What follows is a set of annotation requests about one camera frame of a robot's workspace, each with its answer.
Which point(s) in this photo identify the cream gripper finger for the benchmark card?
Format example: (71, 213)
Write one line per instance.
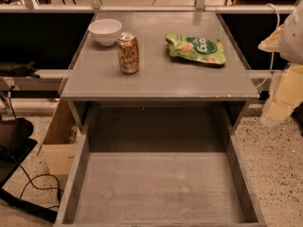
(271, 43)
(285, 96)

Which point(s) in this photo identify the orange LaCroix soda can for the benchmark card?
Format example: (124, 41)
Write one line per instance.
(128, 53)

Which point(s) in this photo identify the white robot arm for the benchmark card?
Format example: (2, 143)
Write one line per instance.
(291, 37)

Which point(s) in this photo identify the grey cabinet with top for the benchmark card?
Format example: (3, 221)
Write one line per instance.
(166, 94)

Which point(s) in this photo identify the open grey top drawer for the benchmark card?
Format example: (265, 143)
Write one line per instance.
(158, 167)

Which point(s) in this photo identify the green snack bag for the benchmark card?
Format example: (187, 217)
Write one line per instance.
(196, 49)

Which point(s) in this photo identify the white ceramic bowl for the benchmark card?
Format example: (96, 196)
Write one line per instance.
(105, 31)

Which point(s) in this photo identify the cardboard box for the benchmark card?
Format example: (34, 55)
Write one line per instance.
(59, 145)

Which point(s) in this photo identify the black equipment base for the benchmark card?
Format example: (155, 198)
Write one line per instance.
(15, 146)

